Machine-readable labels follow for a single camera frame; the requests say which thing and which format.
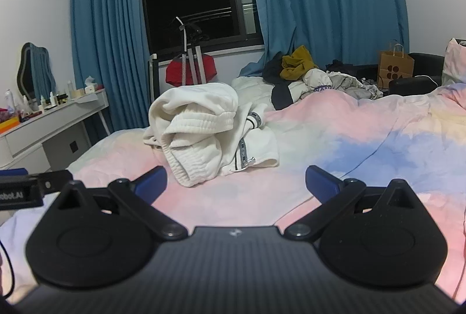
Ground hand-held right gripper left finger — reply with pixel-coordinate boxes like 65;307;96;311
54;166;189;240

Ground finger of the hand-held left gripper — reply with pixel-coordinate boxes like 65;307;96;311
27;169;75;198

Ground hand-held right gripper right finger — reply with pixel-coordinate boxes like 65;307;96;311
284;166;417;241

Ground white sweatpants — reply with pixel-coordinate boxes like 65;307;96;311
143;83;280;188

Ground white vanity desk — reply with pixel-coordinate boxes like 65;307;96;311
0;88;110;170

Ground orange box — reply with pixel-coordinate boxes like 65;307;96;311
0;118;20;135

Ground row of cosmetic bottles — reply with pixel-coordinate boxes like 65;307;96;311
3;80;75;115

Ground black cloth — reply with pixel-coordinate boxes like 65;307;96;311
262;58;292;111

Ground red bag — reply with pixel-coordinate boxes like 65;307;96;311
165;54;218;86

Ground white quilted duvet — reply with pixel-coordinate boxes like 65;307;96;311
231;77;276;111

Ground mustard yellow cloth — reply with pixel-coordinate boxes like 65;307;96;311
280;45;320;80

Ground brown paper bag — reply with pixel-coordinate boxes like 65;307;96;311
377;40;416;90

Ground blue curtain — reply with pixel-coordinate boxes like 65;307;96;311
71;0;153;141
238;0;410;79

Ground black armchair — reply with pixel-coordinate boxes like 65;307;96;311
388;52;447;96

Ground black cable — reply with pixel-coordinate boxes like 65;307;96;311
0;237;16;298

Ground wavy frame mirror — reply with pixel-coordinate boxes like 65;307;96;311
16;42;57;102

